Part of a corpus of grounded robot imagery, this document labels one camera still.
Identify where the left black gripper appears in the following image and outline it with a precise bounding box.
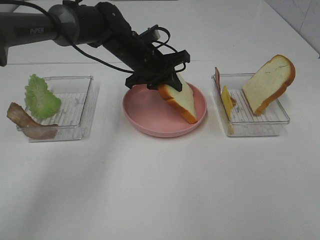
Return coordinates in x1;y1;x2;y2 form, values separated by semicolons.
103;34;191;92

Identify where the bread slice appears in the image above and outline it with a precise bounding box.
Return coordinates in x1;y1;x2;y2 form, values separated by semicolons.
242;54;296;116
157;73;198;124

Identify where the reddish bacon strip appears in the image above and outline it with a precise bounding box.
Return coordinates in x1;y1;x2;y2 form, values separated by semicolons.
215;67;221;94

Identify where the yellow cheese slice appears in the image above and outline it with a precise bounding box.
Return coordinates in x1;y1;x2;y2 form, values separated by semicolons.
221;85;235;136

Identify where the green lettuce leaf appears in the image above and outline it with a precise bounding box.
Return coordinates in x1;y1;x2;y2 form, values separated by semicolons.
24;74;62;119

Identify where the brown bacon strip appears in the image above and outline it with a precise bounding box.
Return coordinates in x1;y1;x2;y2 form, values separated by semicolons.
6;102;58;140

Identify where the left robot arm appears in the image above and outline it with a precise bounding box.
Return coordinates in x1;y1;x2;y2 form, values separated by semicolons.
0;0;190;91

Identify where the pink round plate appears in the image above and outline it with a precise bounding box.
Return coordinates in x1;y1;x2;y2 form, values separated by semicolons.
122;83;207;138

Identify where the right clear plastic tray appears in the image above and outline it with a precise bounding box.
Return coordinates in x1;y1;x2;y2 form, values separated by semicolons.
211;73;290;137

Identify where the clear plastic tray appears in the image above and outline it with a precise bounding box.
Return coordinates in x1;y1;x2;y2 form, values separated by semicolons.
28;75;99;142
211;73;290;137

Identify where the left clear plastic tray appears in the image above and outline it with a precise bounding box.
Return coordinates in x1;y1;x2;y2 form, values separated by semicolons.
28;75;99;142

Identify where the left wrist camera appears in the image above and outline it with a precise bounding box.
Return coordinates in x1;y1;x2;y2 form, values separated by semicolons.
138;24;160;43

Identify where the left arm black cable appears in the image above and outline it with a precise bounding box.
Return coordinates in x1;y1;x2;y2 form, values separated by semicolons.
0;0;187;76

